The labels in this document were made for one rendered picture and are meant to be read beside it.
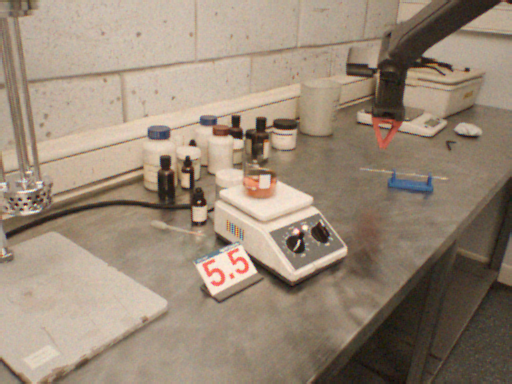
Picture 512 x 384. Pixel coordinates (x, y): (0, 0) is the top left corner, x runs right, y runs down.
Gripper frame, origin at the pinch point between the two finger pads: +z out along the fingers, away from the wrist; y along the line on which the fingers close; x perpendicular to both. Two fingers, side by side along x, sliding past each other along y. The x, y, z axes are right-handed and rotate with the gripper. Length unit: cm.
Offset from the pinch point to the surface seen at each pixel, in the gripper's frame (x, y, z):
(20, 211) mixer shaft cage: -46, 61, -6
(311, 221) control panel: -11.9, 36.3, 3.2
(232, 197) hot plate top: -25.3, 36.8, 0.4
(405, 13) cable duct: 9, -113, -22
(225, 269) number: -23, 48, 7
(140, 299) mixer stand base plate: -33, 57, 8
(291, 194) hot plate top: -16.0, 32.5, 0.5
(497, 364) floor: 52, -34, 85
